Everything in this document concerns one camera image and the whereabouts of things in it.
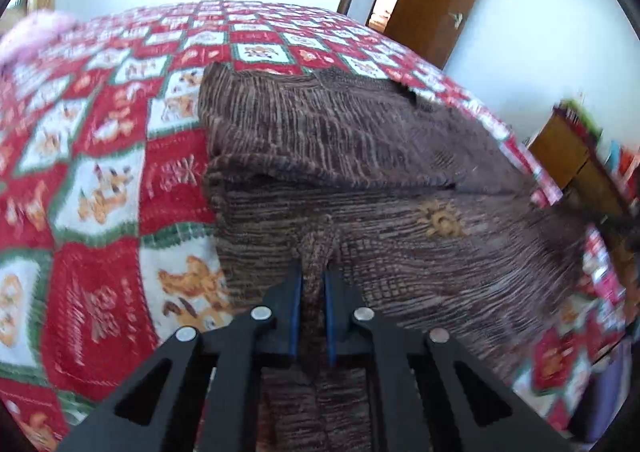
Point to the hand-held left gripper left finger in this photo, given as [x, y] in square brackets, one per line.
[296, 322]

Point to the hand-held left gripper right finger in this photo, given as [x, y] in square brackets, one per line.
[330, 327]

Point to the brown knitted sweater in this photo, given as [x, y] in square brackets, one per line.
[375, 157]

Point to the red printed checkered blanket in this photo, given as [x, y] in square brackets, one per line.
[100, 157]

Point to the purple cloth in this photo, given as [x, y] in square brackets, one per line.
[600, 397]

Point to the wooden cabinet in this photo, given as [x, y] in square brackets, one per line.
[560, 152]

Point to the dark red patterned cloth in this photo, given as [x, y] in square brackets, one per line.
[567, 111]

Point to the brown wooden door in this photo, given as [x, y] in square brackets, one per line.
[435, 17]

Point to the green folded cloth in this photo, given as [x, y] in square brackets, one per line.
[590, 119]

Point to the pink pillow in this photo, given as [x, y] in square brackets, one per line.
[35, 29]

